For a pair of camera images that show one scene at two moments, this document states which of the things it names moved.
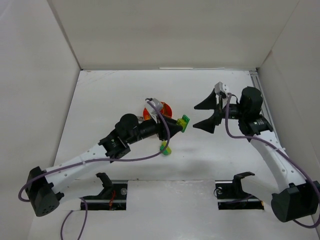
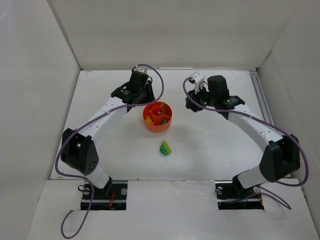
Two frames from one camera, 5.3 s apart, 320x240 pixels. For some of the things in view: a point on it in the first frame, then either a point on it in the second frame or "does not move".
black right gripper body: x=220 y=111 -> x=191 y=103
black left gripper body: x=162 y=128 -> x=148 y=92
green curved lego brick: x=165 y=152 does not move
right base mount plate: x=231 y=196 does not move
